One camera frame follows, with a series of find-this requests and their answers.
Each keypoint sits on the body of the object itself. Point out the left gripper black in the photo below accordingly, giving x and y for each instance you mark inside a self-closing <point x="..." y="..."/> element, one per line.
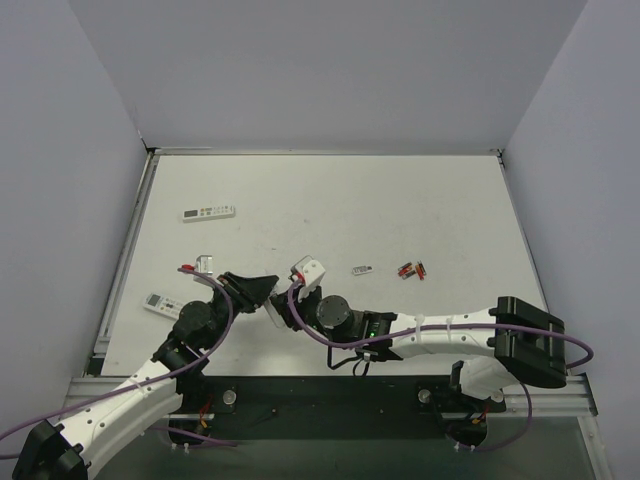
<point x="235" y="293"/>

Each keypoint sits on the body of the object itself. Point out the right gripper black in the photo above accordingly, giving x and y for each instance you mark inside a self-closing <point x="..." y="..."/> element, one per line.
<point x="288" y="310"/>

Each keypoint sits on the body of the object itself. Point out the white battery cover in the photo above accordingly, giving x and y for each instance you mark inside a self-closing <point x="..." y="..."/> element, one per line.
<point x="362" y="270"/>

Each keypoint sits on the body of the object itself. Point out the white remote being loaded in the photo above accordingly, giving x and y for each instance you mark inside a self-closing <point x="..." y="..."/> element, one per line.
<point x="274" y="314"/>

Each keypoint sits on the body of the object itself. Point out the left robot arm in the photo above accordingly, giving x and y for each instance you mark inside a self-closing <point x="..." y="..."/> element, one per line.
<point x="78" y="441"/>

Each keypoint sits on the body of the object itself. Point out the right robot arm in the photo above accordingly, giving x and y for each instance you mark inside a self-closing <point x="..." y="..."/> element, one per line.
<point x="512" y="342"/>

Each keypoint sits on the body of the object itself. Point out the white remote with display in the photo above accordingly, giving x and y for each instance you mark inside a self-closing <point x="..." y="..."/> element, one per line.
<point x="219" y="212"/>

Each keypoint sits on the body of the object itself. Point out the red battery left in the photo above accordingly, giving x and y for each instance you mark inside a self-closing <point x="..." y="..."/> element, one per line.
<point x="404" y="269"/>

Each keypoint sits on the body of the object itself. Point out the red battery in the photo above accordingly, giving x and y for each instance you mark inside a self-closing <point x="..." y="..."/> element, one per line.
<point x="421" y="271"/>
<point x="404" y="269"/>

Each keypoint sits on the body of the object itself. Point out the red battery right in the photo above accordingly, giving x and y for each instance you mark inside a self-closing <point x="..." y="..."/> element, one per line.
<point x="421" y="271"/>

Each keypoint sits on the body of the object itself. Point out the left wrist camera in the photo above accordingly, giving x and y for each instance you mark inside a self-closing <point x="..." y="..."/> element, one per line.
<point x="201" y="269"/>

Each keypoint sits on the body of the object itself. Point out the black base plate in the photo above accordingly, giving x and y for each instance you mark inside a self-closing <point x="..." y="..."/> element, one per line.
<point x="318" y="423"/>

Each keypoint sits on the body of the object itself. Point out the aluminium frame rail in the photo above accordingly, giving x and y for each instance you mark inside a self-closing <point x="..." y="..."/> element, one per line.
<point x="351" y="395"/>

